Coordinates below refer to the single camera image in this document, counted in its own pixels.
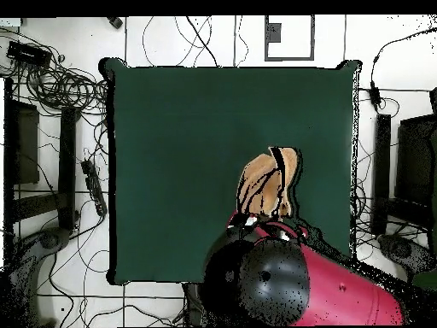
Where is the tan terry towel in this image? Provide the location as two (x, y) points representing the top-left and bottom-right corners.
(236, 145), (303, 221)

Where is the dark green table cloth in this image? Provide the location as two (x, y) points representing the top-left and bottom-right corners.
(98, 57), (363, 286)

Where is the black power strip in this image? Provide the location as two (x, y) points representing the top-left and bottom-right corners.
(80, 159), (108, 218)

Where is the grey chair base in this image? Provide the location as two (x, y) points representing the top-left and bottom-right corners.
(0, 226), (71, 327)
(377, 233), (436, 274)

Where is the black inline power adapter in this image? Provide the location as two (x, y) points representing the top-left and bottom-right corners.
(370, 80), (383, 108)

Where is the dark green object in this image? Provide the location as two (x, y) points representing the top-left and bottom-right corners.
(411, 268), (437, 292)

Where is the black rectangular box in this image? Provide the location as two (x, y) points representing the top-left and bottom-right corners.
(6, 40), (53, 68)

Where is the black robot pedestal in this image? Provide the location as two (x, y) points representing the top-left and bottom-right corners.
(182, 282), (206, 327)

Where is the black stand frame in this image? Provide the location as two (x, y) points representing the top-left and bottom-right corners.
(370, 87), (437, 237)
(3, 77), (82, 237)

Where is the thick black cable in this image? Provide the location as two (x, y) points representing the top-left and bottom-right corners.
(185, 15), (219, 68)

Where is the grey floor frame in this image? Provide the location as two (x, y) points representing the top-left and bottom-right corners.
(264, 15), (316, 62)

